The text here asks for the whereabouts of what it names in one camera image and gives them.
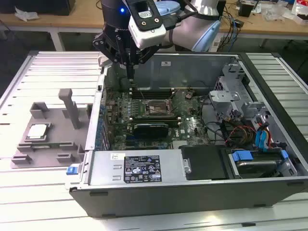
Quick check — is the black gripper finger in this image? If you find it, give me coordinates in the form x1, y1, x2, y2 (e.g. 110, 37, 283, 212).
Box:
131, 45, 160, 84
92, 33, 133, 83

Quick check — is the silver CPU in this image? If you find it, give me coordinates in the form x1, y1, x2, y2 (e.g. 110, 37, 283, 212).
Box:
26, 124, 52, 141

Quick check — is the CPU socket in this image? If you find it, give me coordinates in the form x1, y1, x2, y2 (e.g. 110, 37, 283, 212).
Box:
143, 98, 174, 116

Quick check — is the black RAM slot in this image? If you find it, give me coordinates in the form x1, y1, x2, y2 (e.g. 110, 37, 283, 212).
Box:
129, 122, 180, 127
129, 95, 175, 99
129, 92, 175, 96
129, 87, 175, 91
129, 120, 180, 124
129, 90, 175, 94
129, 117, 180, 121
129, 115, 180, 118

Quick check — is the wooden desk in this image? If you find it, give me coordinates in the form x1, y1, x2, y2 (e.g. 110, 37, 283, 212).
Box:
0, 0, 308, 51

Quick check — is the black graphics card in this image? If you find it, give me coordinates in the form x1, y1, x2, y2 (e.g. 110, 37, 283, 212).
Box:
133, 122, 169, 140

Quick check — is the large black box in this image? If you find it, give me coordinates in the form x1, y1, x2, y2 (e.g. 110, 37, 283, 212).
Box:
0, 0, 76, 15

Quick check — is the green motherboard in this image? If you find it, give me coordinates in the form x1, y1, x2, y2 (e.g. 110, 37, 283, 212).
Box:
102, 87, 212, 152

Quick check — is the white crumpled wrap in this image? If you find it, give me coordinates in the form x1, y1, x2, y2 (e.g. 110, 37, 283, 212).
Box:
13, 6, 39, 23

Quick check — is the silver metal drive cage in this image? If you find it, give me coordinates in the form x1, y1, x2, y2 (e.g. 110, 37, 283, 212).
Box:
208, 60, 270, 126

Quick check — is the grey parts rack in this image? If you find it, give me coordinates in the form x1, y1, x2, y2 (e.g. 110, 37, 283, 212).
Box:
10, 88, 93, 170

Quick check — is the black square device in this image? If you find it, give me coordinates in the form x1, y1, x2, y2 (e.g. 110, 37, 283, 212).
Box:
238, 1, 254, 17

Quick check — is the green RAM stick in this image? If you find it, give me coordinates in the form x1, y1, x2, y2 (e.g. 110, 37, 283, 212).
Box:
31, 142, 73, 148

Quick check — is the silver power supply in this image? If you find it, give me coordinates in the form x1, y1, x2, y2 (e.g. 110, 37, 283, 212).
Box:
88, 149, 187, 186

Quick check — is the black drive bay cover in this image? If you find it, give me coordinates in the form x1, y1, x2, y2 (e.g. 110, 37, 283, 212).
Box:
180, 145, 228, 181

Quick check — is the clear plastic wrap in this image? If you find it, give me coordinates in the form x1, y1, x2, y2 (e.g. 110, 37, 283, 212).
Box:
263, 3, 293, 22

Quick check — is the black PC case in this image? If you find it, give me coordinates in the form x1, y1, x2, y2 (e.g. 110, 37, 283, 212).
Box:
64, 50, 308, 218

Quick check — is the hard disk blue carrier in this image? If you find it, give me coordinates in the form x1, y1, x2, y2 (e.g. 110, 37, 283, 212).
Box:
228, 148, 289, 180

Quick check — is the white red plastic bag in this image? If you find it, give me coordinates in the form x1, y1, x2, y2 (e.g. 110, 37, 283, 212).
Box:
290, 0, 308, 25

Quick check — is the grey case corner bracket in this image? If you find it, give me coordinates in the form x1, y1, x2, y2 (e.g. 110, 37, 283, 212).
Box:
97, 54, 112, 71

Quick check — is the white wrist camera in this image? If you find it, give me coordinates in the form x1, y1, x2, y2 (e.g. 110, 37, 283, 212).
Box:
125, 0, 167, 49

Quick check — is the black camera cable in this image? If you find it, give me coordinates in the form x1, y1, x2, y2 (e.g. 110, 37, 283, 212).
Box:
165, 11, 201, 29

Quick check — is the red wire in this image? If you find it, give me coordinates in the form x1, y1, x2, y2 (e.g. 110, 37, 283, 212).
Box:
233, 124, 257, 132

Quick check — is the yellow power wire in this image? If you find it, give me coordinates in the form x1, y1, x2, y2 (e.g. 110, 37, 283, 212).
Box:
240, 130, 255, 145

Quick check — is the blue data wire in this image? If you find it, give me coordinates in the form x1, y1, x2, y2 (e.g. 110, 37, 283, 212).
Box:
255, 129, 264, 152
262, 126, 272, 151

